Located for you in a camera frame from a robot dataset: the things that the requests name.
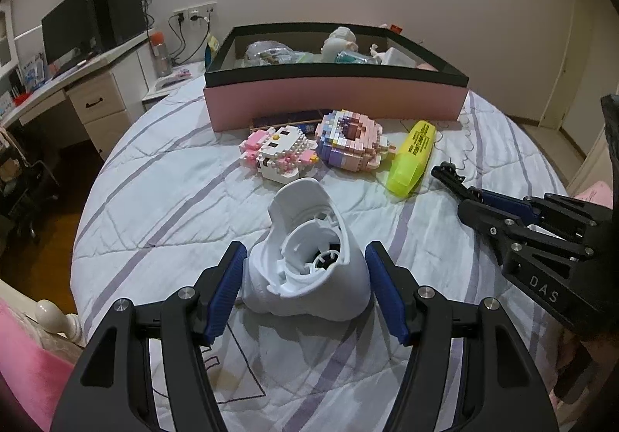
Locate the white wall socket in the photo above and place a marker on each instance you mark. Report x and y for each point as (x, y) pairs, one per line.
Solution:
(196, 12)

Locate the yellow highlighter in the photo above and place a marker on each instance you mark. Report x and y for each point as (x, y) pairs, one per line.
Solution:
(411, 161)

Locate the pink printed cloth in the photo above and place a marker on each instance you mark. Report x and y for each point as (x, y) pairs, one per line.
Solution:
(592, 192)

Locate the cream bedpost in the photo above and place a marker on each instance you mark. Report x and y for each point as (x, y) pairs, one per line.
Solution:
(51, 313)

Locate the pink storage box black rim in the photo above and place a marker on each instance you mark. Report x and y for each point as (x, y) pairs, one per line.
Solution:
(333, 96)

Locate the black chair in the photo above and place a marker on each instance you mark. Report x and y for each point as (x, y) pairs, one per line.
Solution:
(24, 180)

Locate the white astronaut figure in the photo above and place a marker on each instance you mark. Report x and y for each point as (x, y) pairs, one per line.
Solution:
(341, 43)

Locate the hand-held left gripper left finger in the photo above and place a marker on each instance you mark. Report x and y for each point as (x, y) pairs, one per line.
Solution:
(227, 287)

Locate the pink block cat toy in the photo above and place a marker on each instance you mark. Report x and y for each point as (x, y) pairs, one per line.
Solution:
(280, 154)

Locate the white plastic housing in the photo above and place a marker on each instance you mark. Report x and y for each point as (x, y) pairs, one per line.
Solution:
(333, 282)

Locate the orange cap bottle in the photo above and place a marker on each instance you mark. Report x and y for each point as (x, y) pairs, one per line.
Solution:
(160, 55)

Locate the white bedside table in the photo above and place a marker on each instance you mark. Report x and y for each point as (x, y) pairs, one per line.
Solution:
(169, 84)

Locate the pastel block doughnut toy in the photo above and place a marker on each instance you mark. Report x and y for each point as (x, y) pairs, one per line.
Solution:
(353, 139)

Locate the white drawer unit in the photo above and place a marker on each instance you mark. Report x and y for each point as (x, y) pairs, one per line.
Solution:
(99, 103)

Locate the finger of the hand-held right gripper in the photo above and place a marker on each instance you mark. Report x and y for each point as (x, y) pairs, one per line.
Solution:
(503, 205)
(483, 219)

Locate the cream room door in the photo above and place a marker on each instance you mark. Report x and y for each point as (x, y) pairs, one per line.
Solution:
(570, 69)

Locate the black computer monitor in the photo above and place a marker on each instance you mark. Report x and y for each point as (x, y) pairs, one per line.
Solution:
(67, 28)

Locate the white striped quilt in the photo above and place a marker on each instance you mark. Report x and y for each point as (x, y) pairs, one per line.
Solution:
(159, 200)

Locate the teal and yellow packet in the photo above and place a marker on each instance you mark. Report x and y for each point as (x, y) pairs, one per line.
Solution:
(212, 50)

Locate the large black speaker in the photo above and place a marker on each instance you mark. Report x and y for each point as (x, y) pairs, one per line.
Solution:
(118, 11)

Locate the white desk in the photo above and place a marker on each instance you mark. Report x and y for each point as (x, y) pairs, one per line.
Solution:
(43, 84)

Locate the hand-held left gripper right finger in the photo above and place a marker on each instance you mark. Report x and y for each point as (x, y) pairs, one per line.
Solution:
(387, 296)

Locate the clear case with teal macarons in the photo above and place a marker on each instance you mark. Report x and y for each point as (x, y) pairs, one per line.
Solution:
(353, 58)

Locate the white charger box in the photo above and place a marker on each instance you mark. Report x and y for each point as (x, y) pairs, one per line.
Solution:
(399, 59)

